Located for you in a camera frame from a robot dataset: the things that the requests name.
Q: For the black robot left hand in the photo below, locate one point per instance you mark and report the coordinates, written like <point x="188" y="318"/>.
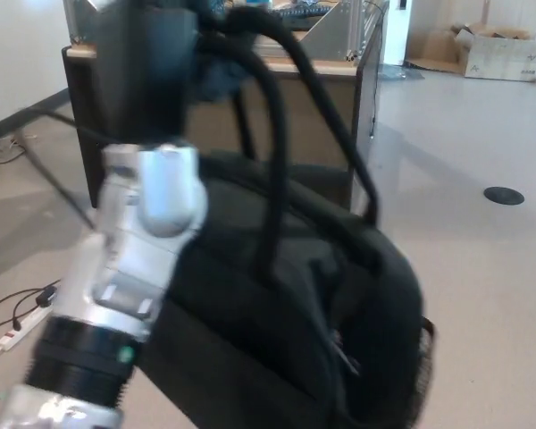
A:
<point x="147" y="71"/>

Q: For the black lunch bag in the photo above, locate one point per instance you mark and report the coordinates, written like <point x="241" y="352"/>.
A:
<point x="259" y="313"/>

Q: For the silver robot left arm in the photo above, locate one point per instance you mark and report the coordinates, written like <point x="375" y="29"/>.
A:
<point x="161" y="196"/>

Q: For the black keyboard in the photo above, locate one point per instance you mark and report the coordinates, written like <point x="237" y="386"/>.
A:
<point x="304" y="12"/>

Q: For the black desk with wood top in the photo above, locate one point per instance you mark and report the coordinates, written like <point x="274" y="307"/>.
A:
<point x="366" y="111"/>

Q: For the black power adapter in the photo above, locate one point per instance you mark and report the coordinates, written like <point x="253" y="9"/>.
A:
<point x="47" y="296"/>

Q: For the flat brown cardboard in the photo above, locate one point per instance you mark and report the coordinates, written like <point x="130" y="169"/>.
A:
<point x="431" y="51"/>

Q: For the white power strip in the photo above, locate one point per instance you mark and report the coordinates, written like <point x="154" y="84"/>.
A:
<point x="20" y="330"/>

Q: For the white cardboard box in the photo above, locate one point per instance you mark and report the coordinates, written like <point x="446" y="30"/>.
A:
<point x="500" y="58"/>

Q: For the round black floor cover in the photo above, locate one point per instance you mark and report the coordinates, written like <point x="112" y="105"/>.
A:
<point x="504" y="195"/>

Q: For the aluminium profile frame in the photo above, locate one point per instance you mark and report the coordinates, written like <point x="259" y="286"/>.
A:
<point x="330" y="36"/>

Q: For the black wall switch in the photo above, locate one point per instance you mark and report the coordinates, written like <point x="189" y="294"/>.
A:
<point x="401" y="3"/>

